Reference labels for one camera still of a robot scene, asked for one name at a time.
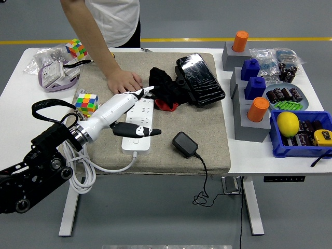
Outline blue square block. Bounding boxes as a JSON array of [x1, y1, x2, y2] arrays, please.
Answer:
[[240, 58, 260, 81], [244, 76, 267, 101]]

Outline white plastic socket parts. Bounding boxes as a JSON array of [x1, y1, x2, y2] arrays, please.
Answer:
[[41, 61, 80, 88]]

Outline orange cylinder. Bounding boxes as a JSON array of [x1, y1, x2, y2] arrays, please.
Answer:
[[231, 30, 249, 52], [246, 97, 270, 122]]

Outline light blue plate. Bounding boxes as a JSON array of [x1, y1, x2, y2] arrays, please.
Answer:
[[261, 83, 309, 111]]

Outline clear plastic bag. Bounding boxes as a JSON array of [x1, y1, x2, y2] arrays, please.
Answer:
[[23, 44, 78, 76]]

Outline white power strip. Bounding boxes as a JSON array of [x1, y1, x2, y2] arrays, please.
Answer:
[[121, 98, 155, 156]]

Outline black smartphone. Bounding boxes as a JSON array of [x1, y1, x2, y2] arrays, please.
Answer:
[[175, 53, 226, 107]]

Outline black table control panel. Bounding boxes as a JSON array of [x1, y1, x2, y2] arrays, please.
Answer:
[[264, 175, 306, 183]]

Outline white table leg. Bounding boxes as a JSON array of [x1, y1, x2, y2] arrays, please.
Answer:
[[58, 178, 80, 237], [242, 178, 265, 236]]

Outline blue plastic bin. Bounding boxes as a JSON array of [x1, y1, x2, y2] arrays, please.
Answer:
[[269, 110, 332, 158]]

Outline red cloth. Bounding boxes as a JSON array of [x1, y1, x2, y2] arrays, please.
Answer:
[[155, 98, 179, 112]]

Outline purple plastic tray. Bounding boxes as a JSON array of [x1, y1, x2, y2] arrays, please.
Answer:
[[38, 60, 80, 93]]

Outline black cloth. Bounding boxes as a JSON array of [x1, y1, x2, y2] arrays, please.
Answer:
[[148, 66, 192, 106]]

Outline white power strip cable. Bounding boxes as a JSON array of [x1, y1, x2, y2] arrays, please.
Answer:
[[62, 134, 138, 195]]

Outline silver metal bracket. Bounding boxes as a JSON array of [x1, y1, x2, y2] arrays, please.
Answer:
[[221, 176, 243, 195]]

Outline green plastic pieces pile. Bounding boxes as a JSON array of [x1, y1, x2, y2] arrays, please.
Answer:
[[273, 100, 303, 110]]

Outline person's right hand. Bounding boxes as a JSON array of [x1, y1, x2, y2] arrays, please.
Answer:
[[106, 69, 143, 94]]

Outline multicolour puzzle cube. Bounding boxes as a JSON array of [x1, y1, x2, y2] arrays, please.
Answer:
[[75, 93, 100, 119], [64, 38, 88, 60]]

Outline person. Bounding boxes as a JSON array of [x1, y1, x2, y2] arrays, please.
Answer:
[[85, 0, 142, 49]]

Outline grey-brown fabric mat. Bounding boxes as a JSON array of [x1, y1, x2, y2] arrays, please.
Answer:
[[64, 51, 231, 176]]

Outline thin black hanging cable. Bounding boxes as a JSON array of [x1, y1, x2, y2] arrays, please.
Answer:
[[238, 178, 246, 249]]

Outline black plug with cord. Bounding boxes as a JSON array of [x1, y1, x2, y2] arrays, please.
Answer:
[[172, 131, 244, 208]]

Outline black phone holder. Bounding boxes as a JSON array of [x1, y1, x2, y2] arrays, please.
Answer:
[[174, 66, 198, 104]]

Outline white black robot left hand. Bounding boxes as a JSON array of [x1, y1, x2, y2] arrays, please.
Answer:
[[80, 86, 162, 143]]

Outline grey square block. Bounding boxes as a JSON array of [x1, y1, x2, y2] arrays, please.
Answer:
[[233, 102, 272, 143], [222, 41, 252, 71], [230, 83, 254, 104], [229, 66, 251, 89]]

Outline clear bag with blue parts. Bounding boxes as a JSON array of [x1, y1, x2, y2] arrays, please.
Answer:
[[273, 47, 306, 64], [249, 48, 280, 76]]

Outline yellow lemon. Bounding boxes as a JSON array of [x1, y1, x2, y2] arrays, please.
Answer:
[[276, 111, 300, 137]]

